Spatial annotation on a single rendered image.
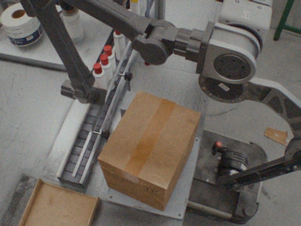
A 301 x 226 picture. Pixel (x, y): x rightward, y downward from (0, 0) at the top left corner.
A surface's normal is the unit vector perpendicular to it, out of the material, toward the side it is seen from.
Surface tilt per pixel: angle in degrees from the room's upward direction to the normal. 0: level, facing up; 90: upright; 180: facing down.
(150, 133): 0
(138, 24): 23
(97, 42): 0
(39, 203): 0
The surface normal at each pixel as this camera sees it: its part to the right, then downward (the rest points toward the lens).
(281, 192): 0.00, -0.54
